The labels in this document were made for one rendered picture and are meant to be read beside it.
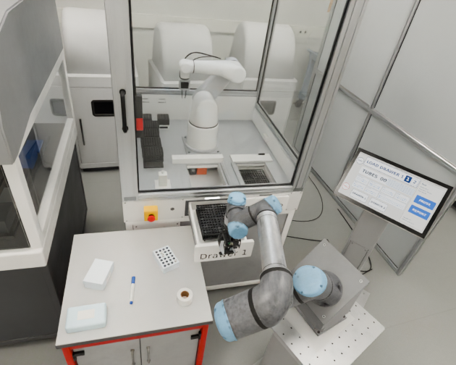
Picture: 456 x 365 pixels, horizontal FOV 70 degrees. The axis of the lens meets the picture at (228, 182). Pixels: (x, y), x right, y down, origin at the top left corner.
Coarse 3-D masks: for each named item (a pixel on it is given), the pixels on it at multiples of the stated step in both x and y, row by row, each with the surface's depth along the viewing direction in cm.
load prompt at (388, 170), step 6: (366, 162) 188; (372, 162) 187; (378, 162) 185; (372, 168) 186; (378, 168) 185; (384, 168) 183; (390, 168) 182; (390, 174) 182; (396, 174) 181; (402, 174) 179; (402, 180) 179; (408, 180) 178; (414, 180) 177; (420, 180) 176; (414, 186) 176
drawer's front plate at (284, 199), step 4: (260, 196) 186; (264, 196) 186; (268, 196) 187; (276, 196) 188; (280, 196) 188; (284, 196) 189; (288, 196) 189; (248, 200) 183; (252, 200) 184; (256, 200) 185; (260, 200) 185; (280, 200) 189; (284, 200) 190; (288, 200) 191; (248, 204) 185; (252, 204) 186; (284, 204) 192; (284, 208) 194
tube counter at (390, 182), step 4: (384, 176) 183; (380, 180) 183; (384, 180) 182; (388, 180) 182; (392, 180) 181; (384, 184) 182; (388, 184) 181; (392, 184) 180; (396, 184) 180; (400, 184) 179; (396, 188) 179; (400, 188) 178; (404, 188) 178; (408, 188) 177; (412, 188) 176; (404, 192) 177; (408, 192) 177; (412, 192) 176
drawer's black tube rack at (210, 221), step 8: (200, 208) 176; (208, 208) 181; (216, 208) 177; (224, 208) 178; (200, 216) 171; (208, 216) 172; (216, 216) 173; (224, 216) 177; (200, 224) 166; (208, 224) 167; (216, 224) 168
